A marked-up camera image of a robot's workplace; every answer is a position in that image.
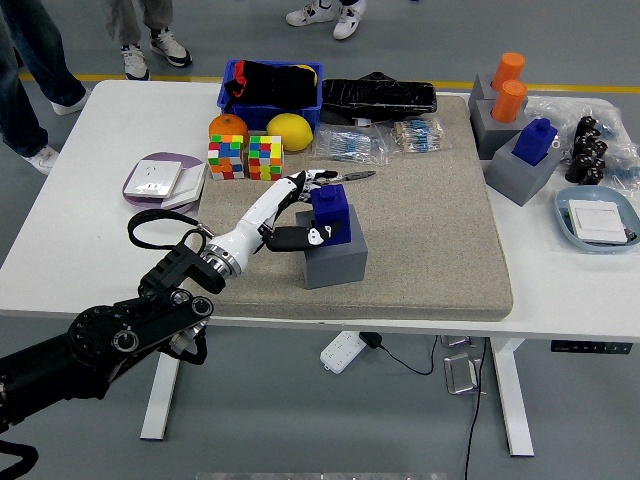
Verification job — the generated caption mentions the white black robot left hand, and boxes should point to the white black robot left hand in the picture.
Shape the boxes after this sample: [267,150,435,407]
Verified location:
[214,168,347,274]

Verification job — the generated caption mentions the blue square seal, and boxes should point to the blue square seal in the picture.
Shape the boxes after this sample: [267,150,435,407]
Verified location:
[310,183,351,247]
[513,117,559,167]

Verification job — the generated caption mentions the grey seal holder block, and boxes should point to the grey seal holder block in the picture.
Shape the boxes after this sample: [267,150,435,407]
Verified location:
[294,202,370,290]
[468,73,504,104]
[469,98,531,161]
[484,134,564,207]

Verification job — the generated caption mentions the orange cylinder seal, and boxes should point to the orange cylinder seal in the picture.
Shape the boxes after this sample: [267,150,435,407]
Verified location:
[492,51,527,92]
[491,79,529,124]

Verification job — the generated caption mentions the colourful puzzle cube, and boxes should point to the colourful puzzle cube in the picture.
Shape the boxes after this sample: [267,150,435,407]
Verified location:
[207,133,247,181]
[247,134,285,182]

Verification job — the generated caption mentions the yellow lemon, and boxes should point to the yellow lemon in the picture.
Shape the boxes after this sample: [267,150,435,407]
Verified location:
[266,112,315,153]

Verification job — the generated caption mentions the orange fruit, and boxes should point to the orange fruit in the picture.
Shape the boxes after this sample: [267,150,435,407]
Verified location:
[208,113,250,146]

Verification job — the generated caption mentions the blue plastic bin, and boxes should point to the blue plastic bin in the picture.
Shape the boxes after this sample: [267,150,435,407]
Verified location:
[216,59,325,132]

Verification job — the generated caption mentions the purple tray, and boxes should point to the purple tray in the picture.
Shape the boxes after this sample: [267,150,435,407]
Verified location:
[122,152,209,220]

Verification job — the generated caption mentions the white socket panel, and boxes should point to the white socket panel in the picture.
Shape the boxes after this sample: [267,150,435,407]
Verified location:
[123,159,184,201]

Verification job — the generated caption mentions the clear bag blue resistors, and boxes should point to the clear bag blue resistors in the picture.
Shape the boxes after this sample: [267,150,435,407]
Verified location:
[309,124,391,167]

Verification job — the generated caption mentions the black cloth bag red trim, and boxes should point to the black cloth bag red trim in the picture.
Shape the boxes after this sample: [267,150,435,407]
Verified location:
[223,59,321,109]

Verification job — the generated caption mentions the white power strip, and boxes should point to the white power strip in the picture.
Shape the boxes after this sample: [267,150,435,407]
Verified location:
[319,330,366,375]

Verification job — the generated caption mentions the black plastic-wrapped long case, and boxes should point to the black plastic-wrapped long case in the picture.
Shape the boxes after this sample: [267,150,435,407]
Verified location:
[319,71,439,126]

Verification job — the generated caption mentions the grey-brown mat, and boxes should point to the grey-brown mat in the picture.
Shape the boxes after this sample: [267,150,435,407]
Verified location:
[182,94,515,322]

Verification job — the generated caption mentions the clear bag beige resistors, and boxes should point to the clear bag beige resistors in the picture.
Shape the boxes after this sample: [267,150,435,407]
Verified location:
[384,119,454,155]

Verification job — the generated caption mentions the person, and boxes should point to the person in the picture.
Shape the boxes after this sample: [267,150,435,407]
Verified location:
[285,0,369,41]
[107,0,194,82]
[0,0,94,176]

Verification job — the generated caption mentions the white table leg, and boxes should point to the white table leg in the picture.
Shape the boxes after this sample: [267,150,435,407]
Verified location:
[489,338,535,457]
[139,349,189,441]

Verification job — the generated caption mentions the light blue tray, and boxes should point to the light blue tray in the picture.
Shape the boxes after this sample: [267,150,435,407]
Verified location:
[554,186,640,255]

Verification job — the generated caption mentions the bundle of black capacitors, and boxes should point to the bundle of black capacitors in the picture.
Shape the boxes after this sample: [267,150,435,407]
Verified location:
[564,115,610,186]

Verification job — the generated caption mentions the black table control panel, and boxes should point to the black table control panel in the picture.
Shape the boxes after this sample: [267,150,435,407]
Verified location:
[550,340,634,355]

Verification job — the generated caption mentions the pile of clear plastic bags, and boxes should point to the pile of clear plastic bags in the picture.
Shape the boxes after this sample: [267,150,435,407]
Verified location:
[524,95,640,194]

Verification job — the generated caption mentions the white switch panel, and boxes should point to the white switch panel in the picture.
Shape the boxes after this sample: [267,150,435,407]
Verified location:
[160,163,209,210]
[568,199,630,245]

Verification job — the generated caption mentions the black plug with cord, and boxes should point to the black plug with cord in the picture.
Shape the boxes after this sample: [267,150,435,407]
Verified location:
[359,331,437,376]

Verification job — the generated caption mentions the long black cable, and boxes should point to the long black cable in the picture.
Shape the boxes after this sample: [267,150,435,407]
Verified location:
[463,338,489,480]

